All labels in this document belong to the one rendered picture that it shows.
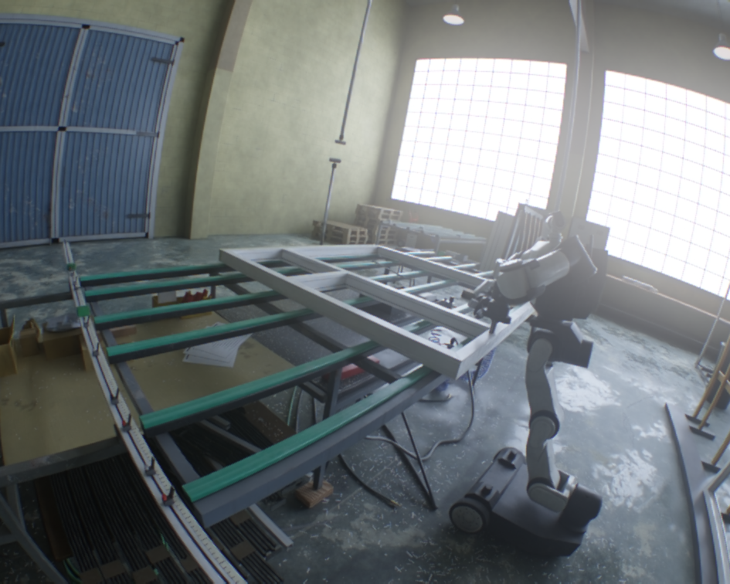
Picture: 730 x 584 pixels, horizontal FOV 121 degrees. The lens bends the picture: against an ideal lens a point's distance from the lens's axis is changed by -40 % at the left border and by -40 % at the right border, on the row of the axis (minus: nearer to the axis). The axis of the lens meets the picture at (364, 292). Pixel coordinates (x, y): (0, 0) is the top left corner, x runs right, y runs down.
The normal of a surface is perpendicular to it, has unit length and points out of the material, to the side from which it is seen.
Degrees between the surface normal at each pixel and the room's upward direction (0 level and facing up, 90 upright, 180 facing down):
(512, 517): 0
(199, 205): 90
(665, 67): 90
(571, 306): 97
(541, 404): 90
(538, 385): 109
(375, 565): 0
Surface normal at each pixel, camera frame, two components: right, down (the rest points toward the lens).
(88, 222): 0.76, 0.31
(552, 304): -0.29, 0.34
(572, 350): -0.66, 0.10
